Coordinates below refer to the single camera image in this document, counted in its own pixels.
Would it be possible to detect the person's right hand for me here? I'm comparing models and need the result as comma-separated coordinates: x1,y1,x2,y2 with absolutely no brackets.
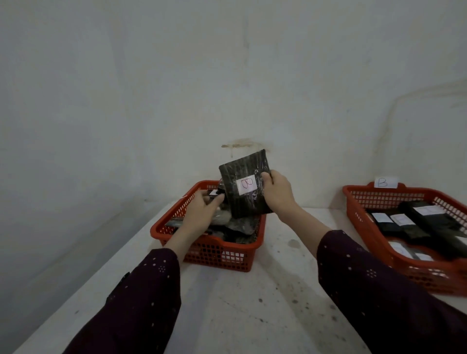
260,170,298,220

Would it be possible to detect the large red plastic basket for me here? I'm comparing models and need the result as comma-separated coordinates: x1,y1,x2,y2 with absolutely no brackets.
342,182,467,297

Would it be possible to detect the small red plastic basket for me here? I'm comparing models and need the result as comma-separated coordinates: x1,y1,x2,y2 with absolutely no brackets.
150,180,267,273

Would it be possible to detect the person's left hand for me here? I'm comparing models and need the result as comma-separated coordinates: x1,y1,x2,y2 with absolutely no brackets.
181,189,225,238

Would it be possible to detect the person's right forearm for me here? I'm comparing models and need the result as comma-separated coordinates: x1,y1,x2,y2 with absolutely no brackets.
278,204,467,354

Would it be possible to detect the pile of dark packets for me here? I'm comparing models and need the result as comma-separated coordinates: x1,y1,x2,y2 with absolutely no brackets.
165,188,261,244

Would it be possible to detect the person's left forearm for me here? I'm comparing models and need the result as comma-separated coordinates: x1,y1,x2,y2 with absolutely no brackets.
63,227,200,354

